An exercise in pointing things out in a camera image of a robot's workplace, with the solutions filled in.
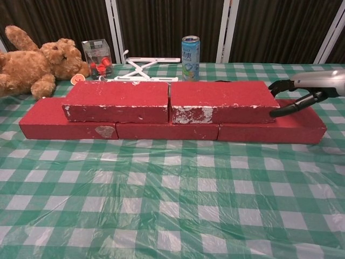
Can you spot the round orange smiley tag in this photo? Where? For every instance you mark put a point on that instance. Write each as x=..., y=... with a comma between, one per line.
x=77, y=79

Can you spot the light blue drink can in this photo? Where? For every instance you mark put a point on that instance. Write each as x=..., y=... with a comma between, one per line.
x=190, y=58

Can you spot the red brick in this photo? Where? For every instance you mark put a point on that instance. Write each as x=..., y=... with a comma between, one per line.
x=269, y=132
x=54, y=129
x=116, y=97
x=223, y=94
x=167, y=132

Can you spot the clear box with orange caps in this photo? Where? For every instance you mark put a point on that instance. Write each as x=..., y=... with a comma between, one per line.
x=97, y=56

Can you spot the brown teddy bear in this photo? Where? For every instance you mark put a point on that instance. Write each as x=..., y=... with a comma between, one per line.
x=29, y=67

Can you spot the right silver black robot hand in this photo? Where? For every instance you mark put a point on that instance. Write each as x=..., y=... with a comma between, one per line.
x=320, y=82

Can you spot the dark partition screen white frame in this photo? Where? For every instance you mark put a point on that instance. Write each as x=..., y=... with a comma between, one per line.
x=167, y=27

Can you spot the green white checked tablecloth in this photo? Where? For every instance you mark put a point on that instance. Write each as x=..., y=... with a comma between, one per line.
x=172, y=194

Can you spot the white folding stand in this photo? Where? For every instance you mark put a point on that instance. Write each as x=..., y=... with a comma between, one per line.
x=140, y=71

